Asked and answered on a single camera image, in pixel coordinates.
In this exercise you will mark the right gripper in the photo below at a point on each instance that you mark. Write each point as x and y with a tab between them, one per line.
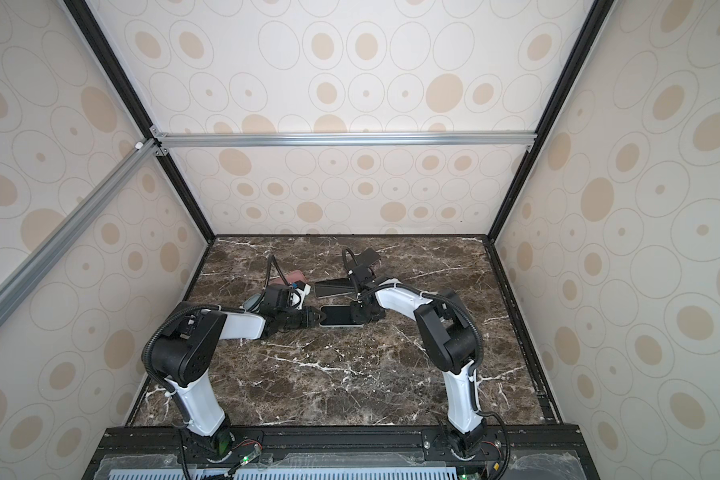
356	318

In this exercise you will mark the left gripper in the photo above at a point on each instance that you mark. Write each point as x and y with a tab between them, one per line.
308	316

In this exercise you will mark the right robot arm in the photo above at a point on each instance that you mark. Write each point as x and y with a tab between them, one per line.
449	335

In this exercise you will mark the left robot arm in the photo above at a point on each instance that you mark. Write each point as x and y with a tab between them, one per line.
179	353

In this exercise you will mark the silver phone dark screen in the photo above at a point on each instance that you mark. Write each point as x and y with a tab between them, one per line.
334	287

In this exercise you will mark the pink phone case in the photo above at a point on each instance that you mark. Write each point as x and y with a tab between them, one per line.
294	278

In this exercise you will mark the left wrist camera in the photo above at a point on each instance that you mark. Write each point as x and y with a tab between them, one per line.
298	293

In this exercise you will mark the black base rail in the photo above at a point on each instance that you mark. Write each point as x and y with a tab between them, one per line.
348	452

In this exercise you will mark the horizontal aluminium rail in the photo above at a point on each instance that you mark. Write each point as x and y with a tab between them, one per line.
364	139

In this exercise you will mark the black corner frame post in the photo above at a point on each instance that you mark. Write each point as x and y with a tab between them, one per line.
83	16

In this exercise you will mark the diagonal aluminium rail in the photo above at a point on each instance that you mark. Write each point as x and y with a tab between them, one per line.
15	289

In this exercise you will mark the right black corner post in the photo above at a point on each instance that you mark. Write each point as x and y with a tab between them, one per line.
582	46

